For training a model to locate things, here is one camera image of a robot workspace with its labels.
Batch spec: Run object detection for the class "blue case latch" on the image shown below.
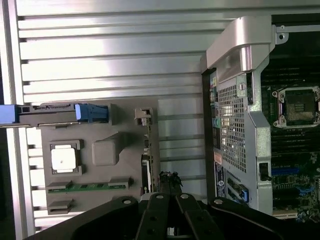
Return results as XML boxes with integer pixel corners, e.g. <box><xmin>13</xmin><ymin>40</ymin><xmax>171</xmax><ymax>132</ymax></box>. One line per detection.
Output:
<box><xmin>240</xmin><ymin>184</ymin><xmax>251</xmax><ymax>203</ymax></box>

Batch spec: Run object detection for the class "grey plastic parts rack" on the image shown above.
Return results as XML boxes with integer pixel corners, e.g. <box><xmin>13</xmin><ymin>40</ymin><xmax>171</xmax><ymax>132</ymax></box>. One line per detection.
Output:
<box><xmin>37</xmin><ymin>98</ymin><xmax>161</xmax><ymax>221</ymax></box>

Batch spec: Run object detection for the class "green RAM stick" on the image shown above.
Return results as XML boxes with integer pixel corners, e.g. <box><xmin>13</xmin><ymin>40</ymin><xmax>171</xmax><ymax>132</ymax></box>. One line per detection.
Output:
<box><xmin>48</xmin><ymin>183</ymin><xmax>111</xmax><ymax>194</ymax></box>

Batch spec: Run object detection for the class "blue expansion slot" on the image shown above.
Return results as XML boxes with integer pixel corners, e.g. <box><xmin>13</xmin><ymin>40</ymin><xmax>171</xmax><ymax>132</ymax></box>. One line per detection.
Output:
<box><xmin>271</xmin><ymin>167</ymin><xmax>300</xmax><ymax>176</ymax></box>

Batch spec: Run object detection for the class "open black PC case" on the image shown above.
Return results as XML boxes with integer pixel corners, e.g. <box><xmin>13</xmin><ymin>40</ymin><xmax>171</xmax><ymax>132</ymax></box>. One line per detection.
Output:
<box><xmin>199</xmin><ymin>14</ymin><xmax>320</xmax><ymax>222</ymax></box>

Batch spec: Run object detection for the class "silver CPU chip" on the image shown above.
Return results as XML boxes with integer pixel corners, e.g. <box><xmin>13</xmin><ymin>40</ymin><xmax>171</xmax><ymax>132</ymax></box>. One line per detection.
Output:
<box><xmin>51</xmin><ymin>144</ymin><xmax>76</xmax><ymax>172</ymax></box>

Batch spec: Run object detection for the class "green motherboard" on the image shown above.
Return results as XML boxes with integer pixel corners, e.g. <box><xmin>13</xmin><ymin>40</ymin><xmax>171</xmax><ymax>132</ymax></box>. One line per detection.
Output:
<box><xmin>259</xmin><ymin>66</ymin><xmax>320</xmax><ymax>221</ymax></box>

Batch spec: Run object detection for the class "hard disk in blue carrier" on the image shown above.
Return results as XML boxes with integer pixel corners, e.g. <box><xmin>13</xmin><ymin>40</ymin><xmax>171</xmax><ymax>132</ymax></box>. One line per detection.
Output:
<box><xmin>0</xmin><ymin>103</ymin><xmax>110</xmax><ymax>129</ymax></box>

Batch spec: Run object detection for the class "CPU socket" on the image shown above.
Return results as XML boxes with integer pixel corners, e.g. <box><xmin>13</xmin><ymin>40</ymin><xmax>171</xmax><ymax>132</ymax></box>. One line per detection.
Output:
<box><xmin>271</xmin><ymin>86</ymin><xmax>320</xmax><ymax>130</ymax></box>

